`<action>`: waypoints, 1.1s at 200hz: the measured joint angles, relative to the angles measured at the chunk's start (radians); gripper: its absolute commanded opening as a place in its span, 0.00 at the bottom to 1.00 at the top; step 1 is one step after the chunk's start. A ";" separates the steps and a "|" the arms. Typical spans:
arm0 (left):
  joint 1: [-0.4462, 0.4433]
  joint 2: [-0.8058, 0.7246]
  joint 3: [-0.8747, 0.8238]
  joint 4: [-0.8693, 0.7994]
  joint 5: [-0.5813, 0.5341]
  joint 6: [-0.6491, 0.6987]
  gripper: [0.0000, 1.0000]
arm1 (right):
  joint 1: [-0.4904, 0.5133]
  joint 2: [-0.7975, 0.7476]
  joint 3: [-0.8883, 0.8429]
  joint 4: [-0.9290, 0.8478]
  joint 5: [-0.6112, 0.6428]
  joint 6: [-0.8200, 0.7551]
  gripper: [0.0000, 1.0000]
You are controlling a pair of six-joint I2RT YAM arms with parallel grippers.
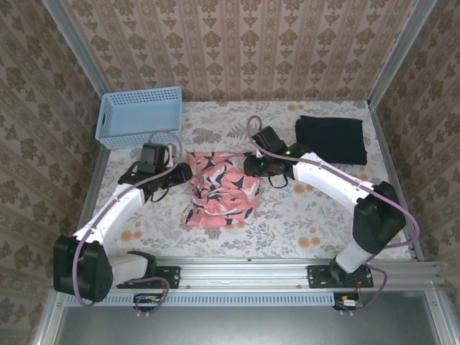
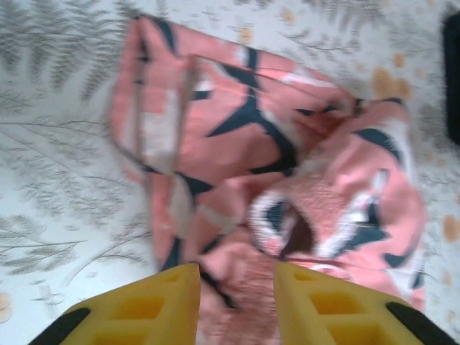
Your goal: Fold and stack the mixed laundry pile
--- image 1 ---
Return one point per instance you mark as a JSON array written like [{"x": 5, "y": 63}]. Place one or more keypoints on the pink patterned shorts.
[{"x": 226, "y": 194}]

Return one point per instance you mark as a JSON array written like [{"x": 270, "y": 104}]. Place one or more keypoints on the light blue plastic basket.
[{"x": 140, "y": 115}]

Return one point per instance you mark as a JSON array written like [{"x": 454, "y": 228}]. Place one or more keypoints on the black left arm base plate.
[{"x": 172, "y": 276}]

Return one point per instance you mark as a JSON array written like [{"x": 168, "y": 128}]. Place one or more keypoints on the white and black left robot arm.
[{"x": 108, "y": 215}]

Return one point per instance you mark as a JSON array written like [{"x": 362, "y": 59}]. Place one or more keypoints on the navy blue t-shirt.
[{"x": 330, "y": 140}]

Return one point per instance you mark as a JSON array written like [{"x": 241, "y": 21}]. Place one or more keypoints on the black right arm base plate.
[{"x": 318, "y": 276}]

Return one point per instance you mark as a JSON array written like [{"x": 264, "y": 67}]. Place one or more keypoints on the aluminium frame post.
[
  {"x": 402, "y": 50},
  {"x": 77, "y": 50}
]

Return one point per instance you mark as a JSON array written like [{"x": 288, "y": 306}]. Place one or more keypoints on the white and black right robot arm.
[{"x": 377, "y": 215}]

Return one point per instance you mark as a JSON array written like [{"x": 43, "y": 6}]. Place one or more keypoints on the grey metal panel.
[{"x": 233, "y": 325}]

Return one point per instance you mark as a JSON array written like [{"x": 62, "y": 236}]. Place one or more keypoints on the small circuit board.
[
  {"x": 147, "y": 300},
  {"x": 348, "y": 302}
]

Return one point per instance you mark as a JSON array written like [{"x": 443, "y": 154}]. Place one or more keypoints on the aluminium mounting rail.
[{"x": 244, "y": 269}]

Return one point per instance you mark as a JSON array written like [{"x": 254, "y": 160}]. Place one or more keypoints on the floral tablecloth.
[{"x": 287, "y": 223}]

